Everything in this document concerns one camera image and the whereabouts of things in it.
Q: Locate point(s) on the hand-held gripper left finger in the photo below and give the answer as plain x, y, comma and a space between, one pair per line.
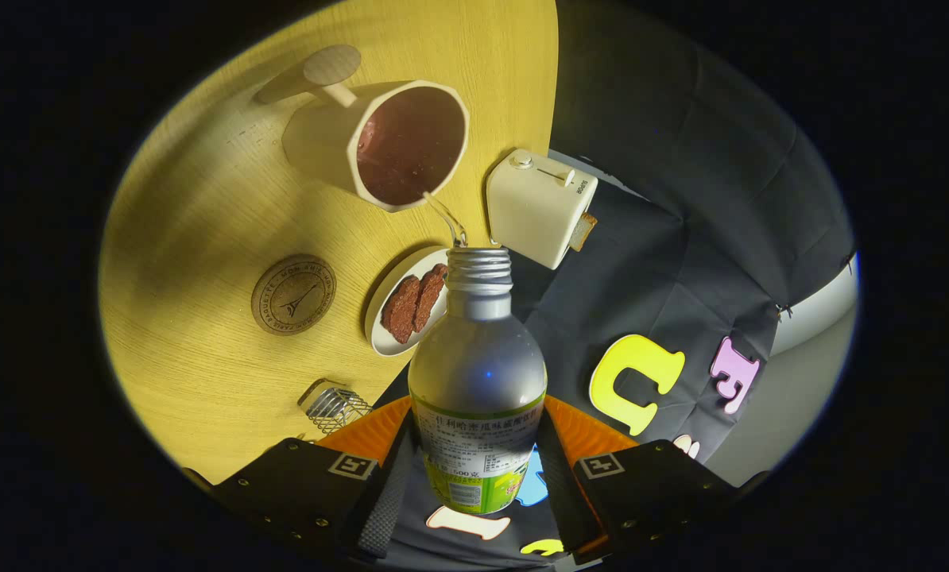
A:
391, 492

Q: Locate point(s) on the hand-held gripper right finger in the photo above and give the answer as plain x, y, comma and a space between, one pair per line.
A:
558, 492

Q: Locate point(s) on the silver juice bottle green label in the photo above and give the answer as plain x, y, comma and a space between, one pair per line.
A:
478, 357

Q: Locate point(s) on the round cork coaster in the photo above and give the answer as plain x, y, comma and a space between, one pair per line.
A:
293, 295

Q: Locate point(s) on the clear poured juice stream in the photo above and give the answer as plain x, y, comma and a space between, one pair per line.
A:
443, 216

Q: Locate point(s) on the white oval plate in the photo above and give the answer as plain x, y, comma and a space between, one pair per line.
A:
383, 338

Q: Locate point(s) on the brown meat slice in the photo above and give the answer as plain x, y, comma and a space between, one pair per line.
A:
431, 298
400, 310

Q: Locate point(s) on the toast slice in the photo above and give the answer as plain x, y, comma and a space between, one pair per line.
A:
583, 232

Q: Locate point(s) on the white toaster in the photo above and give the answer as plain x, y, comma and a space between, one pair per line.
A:
534, 210

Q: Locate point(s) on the wooden table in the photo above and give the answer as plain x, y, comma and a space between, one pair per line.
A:
204, 238

